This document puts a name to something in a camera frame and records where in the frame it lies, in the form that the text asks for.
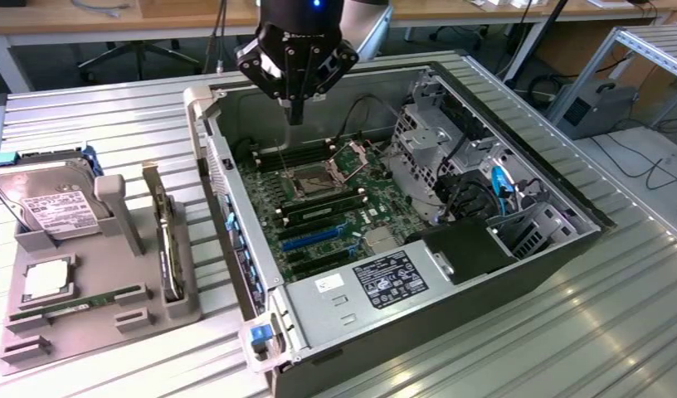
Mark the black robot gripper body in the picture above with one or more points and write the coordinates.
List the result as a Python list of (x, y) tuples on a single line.
[(301, 25)]

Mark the black office chair base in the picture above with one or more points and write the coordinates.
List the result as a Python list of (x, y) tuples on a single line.
[(136, 51)]

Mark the metal socket cover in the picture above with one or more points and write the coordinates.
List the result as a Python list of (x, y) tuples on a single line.
[(345, 159)]

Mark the metal disk bay cage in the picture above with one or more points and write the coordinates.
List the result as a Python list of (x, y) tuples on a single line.
[(432, 145)]

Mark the CPU socket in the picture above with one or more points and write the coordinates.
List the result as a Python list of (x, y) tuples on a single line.
[(311, 182)]

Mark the long wooden desk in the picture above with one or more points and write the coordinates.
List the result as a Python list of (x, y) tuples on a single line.
[(94, 18)]

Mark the installed RAM stick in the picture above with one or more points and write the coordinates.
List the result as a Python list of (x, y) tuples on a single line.
[(321, 211)]

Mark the green motherboard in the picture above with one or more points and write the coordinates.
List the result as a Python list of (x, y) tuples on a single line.
[(337, 232)]

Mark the blue expansion slot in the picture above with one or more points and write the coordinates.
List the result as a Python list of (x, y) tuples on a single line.
[(311, 239)]

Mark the graphics card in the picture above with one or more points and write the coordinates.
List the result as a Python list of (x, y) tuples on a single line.
[(166, 232)]

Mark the silver chipset heatsink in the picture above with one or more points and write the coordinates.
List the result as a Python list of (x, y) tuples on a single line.
[(379, 242)]

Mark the open black PC case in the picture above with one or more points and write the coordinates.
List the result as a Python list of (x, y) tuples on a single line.
[(536, 174)]

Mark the grey box on floor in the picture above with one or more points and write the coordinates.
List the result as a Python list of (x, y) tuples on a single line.
[(595, 110)]

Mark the hard disk with blue carrier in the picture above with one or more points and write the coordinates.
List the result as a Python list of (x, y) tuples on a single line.
[(45, 195)]

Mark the grey power supply unit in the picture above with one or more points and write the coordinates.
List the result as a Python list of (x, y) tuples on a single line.
[(365, 290)]

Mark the CPU chip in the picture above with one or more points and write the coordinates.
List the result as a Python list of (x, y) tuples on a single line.
[(47, 280)]

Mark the blue case latch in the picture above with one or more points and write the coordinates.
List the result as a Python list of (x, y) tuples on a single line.
[(259, 336)]

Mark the green RAM stick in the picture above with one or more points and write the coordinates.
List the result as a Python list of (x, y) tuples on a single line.
[(71, 304)]

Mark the grey parts rack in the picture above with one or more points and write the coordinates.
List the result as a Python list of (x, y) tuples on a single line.
[(94, 315)]

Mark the wooden desk with white frame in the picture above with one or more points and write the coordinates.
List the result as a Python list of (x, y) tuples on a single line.
[(510, 10)]

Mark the black plastic air duct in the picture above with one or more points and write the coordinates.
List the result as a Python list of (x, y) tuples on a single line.
[(462, 248)]

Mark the aluminium frame table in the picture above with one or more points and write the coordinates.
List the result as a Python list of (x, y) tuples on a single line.
[(647, 45)]

